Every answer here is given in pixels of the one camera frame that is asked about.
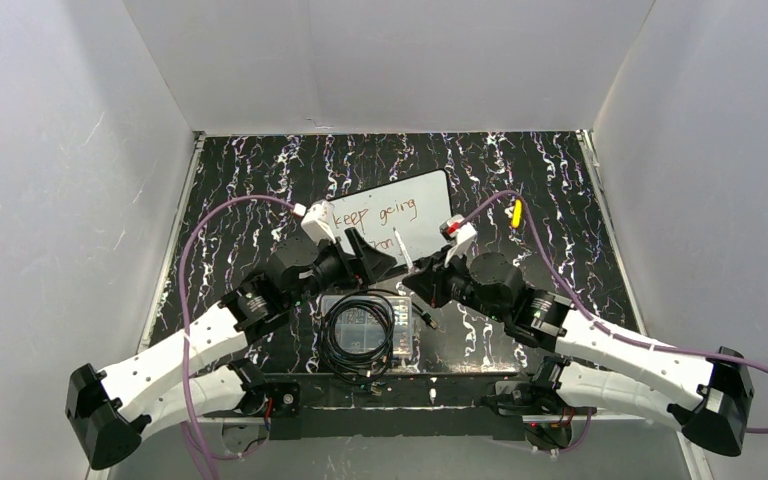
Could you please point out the clear plastic parts box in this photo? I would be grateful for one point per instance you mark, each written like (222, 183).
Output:
(361, 323)

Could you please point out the small white whiteboard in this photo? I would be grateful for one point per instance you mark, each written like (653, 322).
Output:
(416, 206)

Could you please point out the aluminium front rail frame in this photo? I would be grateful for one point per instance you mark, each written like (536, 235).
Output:
(390, 404)

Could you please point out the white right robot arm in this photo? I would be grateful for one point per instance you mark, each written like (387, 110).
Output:
(707, 398)

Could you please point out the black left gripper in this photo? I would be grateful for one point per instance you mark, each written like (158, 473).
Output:
(350, 258)

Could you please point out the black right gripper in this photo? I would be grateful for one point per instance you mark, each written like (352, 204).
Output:
(439, 275)

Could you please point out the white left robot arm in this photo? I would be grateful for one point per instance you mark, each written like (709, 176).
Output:
(113, 409)

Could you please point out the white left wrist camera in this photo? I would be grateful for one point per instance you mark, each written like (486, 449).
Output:
(315, 222)

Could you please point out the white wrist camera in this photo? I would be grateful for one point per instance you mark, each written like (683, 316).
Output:
(459, 234)
(315, 222)

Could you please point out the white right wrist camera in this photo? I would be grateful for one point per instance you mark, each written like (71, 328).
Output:
(459, 234)

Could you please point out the red whiteboard marker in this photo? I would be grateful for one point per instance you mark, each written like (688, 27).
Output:
(404, 251)

